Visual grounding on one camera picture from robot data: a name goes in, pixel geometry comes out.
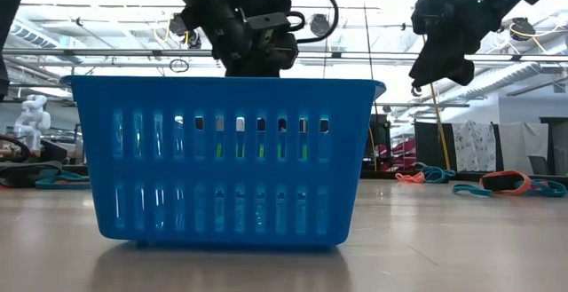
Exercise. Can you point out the black rubber band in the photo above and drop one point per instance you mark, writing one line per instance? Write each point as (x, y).
(26, 174)

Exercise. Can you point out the black box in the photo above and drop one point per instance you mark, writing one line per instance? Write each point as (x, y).
(53, 152)

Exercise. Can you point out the silver ventilation duct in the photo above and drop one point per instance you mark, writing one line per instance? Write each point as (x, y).
(497, 79)

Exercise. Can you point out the black cabinet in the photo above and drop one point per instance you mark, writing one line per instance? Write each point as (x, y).
(559, 145)

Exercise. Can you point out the white patterned cloth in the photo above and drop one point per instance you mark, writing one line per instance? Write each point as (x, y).
(475, 145)

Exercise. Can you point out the grey chair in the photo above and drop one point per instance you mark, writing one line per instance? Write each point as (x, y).
(539, 165)

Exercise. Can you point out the black machine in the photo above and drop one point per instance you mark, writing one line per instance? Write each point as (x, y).
(379, 141)

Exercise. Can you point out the red shelf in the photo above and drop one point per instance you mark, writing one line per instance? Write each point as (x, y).
(399, 156)

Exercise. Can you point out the black partition panel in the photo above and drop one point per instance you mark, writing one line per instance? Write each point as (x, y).
(426, 150)

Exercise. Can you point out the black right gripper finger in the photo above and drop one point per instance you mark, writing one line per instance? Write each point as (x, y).
(430, 65)
(463, 72)

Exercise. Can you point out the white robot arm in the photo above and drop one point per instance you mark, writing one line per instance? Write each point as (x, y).
(33, 119)

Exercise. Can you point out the orange rubber band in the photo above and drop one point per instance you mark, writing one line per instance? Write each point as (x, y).
(408, 178)
(526, 185)

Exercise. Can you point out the green plastic basket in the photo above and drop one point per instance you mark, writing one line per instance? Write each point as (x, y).
(218, 151)

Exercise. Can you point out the blue plastic basket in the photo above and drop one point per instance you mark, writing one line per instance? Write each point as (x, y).
(222, 101)

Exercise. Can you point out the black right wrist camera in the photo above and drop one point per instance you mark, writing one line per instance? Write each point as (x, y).
(428, 17)

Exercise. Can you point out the blue rubber band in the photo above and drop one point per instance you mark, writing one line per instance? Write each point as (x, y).
(66, 179)
(437, 174)
(550, 190)
(466, 190)

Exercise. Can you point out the long grey overhead rail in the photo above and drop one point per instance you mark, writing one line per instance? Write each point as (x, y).
(111, 53)

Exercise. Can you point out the plain white cloth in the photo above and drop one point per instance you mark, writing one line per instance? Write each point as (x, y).
(519, 141)

